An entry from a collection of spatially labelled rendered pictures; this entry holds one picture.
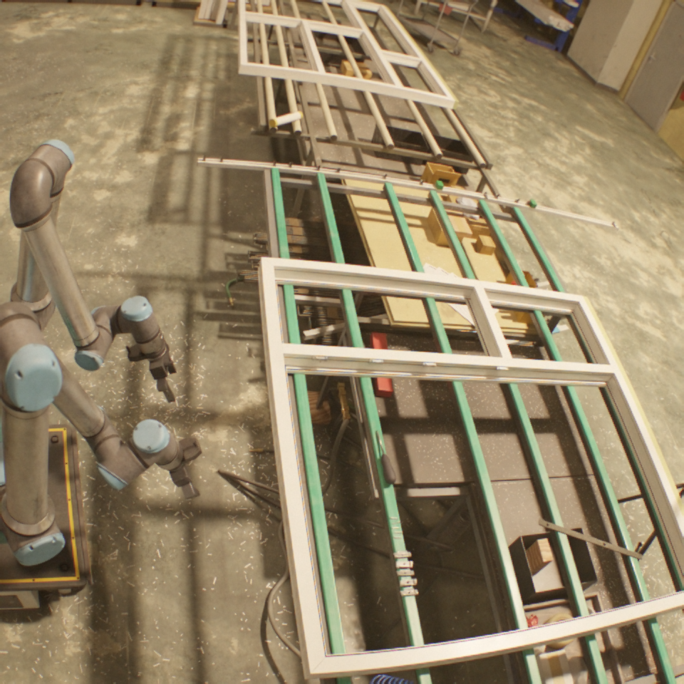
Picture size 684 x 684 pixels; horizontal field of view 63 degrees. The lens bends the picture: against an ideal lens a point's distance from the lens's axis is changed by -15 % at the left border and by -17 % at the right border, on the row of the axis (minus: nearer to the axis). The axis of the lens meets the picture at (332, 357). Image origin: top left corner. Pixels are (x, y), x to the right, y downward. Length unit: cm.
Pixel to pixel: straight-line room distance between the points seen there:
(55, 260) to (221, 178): 291
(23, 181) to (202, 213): 261
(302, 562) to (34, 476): 71
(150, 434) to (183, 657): 112
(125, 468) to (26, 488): 33
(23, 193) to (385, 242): 199
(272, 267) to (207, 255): 150
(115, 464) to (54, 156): 82
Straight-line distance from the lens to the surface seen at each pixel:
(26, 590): 229
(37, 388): 118
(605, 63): 1095
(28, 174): 164
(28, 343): 117
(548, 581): 236
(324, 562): 175
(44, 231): 167
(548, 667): 216
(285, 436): 184
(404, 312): 279
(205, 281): 363
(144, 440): 163
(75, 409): 156
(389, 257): 305
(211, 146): 489
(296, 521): 171
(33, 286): 200
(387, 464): 193
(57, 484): 243
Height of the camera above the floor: 242
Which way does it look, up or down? 46 degrees down
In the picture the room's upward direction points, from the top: 20 degrees clockwise
